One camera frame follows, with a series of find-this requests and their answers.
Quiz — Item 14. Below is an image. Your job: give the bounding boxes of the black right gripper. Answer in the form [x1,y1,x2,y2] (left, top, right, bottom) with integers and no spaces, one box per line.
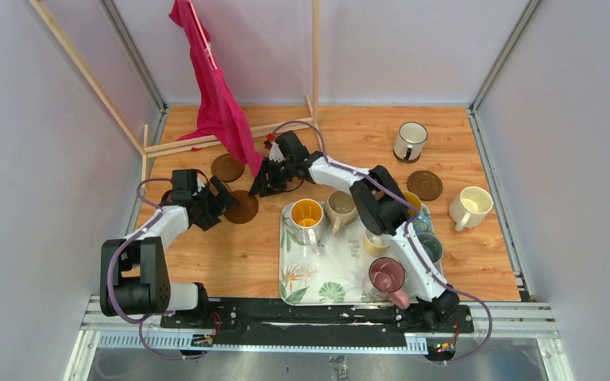
[251,157,297,198]

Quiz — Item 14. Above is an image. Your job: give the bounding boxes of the plain dark brown coaster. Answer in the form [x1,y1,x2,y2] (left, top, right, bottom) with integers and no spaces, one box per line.
[224,190,258,224]

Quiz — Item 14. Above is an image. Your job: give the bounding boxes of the ringed brown coaster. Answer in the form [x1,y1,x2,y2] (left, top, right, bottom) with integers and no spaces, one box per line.
[210,153,245,183]

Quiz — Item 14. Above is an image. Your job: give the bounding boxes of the floral white serving tray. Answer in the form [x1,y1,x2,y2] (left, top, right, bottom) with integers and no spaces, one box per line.
[278,204,382,306]

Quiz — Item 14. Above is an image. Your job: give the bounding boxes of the white enamel mug black rim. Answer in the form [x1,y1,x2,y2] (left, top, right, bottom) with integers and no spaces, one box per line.
[393,121,428,164]

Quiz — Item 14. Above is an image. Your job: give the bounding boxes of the dark wooden coaster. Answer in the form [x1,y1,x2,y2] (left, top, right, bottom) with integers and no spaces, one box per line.
[407,170,443,201]

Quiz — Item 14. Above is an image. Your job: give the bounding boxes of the cream white mug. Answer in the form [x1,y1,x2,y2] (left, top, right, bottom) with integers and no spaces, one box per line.
[448,186,494,232]

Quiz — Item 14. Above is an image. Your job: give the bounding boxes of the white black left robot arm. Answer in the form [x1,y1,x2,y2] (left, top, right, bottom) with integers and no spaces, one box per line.
[100,169,240,328]

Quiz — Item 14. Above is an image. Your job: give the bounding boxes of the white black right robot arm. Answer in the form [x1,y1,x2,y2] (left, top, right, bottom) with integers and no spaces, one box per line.
[250,131,460,332]

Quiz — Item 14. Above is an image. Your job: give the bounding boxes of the glass mug yellow inside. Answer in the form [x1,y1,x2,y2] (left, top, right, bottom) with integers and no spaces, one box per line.
[289,198,324,255]

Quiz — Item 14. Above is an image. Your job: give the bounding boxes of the magenta cloth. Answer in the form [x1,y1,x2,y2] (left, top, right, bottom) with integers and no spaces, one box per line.
[169,0,263,176]

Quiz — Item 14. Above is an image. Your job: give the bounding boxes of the beige ceramic mug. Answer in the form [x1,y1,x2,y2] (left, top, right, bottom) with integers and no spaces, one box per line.
[324,190,358,236]

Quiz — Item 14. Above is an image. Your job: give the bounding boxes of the wooden drying rack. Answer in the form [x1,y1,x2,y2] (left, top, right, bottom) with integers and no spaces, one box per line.
[30,1,320,180]

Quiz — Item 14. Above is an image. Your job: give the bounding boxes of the pale yellow mug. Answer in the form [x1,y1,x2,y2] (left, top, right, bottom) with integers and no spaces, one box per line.
[362,229,389,257]

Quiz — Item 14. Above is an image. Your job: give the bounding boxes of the pink ceramic mug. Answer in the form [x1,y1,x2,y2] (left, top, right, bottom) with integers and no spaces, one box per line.
[366,257,411,310]

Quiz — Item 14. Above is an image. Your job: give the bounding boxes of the blue mug yellow inside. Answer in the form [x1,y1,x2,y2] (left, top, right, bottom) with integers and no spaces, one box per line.
[403,190,434,233]

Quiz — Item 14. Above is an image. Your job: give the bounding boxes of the grey ceramic mug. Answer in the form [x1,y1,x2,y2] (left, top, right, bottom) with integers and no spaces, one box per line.
[417,232,444,265]

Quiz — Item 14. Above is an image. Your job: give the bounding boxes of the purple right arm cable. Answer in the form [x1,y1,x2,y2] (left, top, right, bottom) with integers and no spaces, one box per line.
[272,120,494,366]

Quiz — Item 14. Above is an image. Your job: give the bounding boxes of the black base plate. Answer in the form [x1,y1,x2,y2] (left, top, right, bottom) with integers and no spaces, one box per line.
[160,298,474,348]

